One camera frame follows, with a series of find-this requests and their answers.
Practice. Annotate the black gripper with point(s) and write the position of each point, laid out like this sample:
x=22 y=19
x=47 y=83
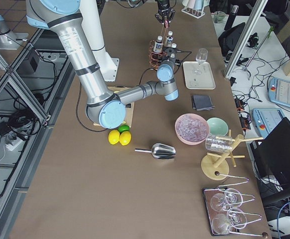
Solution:
x=163 y=5

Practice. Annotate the copper wire bottle basket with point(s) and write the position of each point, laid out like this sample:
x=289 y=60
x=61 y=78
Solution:
x=155 y=58

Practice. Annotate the tea bottle white cap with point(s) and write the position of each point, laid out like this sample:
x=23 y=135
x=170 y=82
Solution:
x=158 y=45

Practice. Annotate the white cup rack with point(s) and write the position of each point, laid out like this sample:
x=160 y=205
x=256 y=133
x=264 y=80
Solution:
x=194 y=8

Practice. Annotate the clear wine glass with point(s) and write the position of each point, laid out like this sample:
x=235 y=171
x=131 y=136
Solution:
x=200 y=58

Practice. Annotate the black thermos flask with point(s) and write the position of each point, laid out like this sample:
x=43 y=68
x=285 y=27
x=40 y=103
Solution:
x=231 y=17

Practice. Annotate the cream rabbit tray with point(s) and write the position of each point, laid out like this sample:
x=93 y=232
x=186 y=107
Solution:
x=198 y=77

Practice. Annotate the grey folded cloth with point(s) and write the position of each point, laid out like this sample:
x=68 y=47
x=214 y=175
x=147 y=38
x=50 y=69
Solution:
x=202 y=102

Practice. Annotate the bamboo cutting board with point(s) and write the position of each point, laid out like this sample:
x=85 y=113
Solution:
x=130 y=114

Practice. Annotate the pink bowl of ice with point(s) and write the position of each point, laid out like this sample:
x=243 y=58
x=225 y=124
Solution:
x=191 y=129

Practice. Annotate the green lime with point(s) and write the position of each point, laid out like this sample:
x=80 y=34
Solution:
x=122 y=128

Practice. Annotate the mint green bowl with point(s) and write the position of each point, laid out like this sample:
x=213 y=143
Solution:
x=217 y=126

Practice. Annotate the yellow lemon lower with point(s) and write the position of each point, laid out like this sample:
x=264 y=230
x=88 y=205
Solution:
x=125 y=138

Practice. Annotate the yellow lemon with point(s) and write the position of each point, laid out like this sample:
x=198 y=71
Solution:
x=125 y=138
x=113 y=137

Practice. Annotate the yellow lemon upper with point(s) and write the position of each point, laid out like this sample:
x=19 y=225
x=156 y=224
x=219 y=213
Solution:
x=113 y=137

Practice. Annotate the steel ice scoop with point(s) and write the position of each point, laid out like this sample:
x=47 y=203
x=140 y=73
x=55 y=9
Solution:
x=160 y=151

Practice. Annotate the clear glass mug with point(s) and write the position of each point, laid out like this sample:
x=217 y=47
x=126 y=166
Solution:
x=219 y=143

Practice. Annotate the teach pendant lower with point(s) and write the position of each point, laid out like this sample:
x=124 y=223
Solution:
x=266 y=119

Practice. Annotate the teach pendant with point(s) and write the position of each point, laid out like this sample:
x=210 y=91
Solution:
x=279 y=91
x=266 y=119

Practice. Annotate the teach pendant upper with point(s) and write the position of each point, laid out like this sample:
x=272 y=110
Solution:
x=279 y=91

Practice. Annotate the wooden cup tree stand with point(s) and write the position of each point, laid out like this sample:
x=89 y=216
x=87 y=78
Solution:
x=214 y=164

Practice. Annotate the black office chair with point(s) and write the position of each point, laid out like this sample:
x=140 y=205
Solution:
x=274 y=151

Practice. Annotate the mirror tray glass rack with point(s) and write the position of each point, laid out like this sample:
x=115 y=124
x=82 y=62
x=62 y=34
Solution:
x=223 y=207

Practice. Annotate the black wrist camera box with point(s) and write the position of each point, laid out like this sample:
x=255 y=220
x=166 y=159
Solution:
x=169 y=55

